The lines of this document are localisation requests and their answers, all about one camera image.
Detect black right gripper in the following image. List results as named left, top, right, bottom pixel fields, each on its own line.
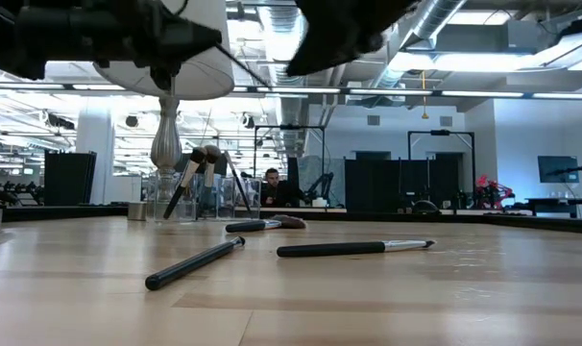
left=285, top=0, right=420, bottom=78

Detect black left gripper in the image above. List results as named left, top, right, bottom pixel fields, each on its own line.
left=0, top=0, right=224, bottom=92

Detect powder brush black bristles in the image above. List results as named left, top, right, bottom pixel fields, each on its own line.
left=162, top=146, right=208, bottom=221

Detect thin black makeup brush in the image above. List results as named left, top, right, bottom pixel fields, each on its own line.
left=222, top=150, right=255, bottom=217
left=144, top=235, right=247, bottom=292

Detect white shade table lamp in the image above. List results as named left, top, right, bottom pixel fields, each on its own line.
left=92, top=0, right=235, bottom=223

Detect yellow hanging pendant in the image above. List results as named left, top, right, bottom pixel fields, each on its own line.
left=420, top=71, right=430, bottom=121

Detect black room partition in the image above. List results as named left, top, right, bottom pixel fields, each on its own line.
left=344, top=158, right=475, bottom=213

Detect person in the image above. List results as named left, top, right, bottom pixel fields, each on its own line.
left=260, top=167, right=305, bottom=209

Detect clear acrylic brush organizer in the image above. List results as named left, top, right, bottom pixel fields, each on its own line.
left=144, top=172, right=263, bottom=223

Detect small silver metal cylinder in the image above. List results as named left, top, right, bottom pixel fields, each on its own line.
left=127, top=201, right=149, bottom=222

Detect wide powder brush brown bristles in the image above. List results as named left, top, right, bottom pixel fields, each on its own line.
left=224, top=213, right=308, bottom=235

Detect red robot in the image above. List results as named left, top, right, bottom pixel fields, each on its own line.
left=473, top=174, right=517, bottom=210

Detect wall mounted dark monitor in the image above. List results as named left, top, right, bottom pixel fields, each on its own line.
left=537, top=155, right=581, bottom=185

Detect black aluminium table frame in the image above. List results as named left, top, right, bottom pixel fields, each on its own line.
left=0, top=204, right=582, bottom=236

